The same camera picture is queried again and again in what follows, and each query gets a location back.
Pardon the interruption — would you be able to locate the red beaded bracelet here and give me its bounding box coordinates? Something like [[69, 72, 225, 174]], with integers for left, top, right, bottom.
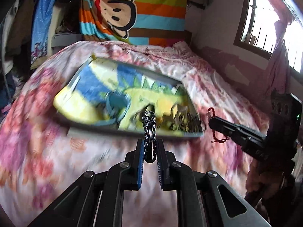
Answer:
[[206, 107, 230, 144]]

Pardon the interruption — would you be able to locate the black white braided bracelet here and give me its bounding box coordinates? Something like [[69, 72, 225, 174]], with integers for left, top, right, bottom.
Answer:
[[141, 110, 158, 164]]

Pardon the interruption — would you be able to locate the pink curtain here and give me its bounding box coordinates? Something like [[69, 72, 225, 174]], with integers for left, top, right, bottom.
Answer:
[[259, 0, 294, 96]]

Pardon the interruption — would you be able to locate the pink floral bed quilt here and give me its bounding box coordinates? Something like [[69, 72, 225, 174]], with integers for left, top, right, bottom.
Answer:
[[1, 42, 269, 226]]

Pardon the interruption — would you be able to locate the light blue wristband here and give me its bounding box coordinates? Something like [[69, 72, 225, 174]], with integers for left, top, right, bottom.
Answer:
[[105, 92, 131, 125]]

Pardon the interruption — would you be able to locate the window with metal bars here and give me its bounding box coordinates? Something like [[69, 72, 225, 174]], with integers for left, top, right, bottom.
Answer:
[[234, 0, 302, 74]]

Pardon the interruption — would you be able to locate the grey tray with colourful lining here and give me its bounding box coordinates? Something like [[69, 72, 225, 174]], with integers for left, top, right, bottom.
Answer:
[[53, 56, 204, 139]]

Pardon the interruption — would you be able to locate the striped monkey cartoon blanket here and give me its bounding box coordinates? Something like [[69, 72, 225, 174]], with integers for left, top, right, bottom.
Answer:
[[79, 0, 187, 47]]

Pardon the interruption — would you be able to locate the blue dotted wardrobe curtain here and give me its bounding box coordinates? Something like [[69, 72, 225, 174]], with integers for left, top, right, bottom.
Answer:
[[31, 0, 55, 65]]

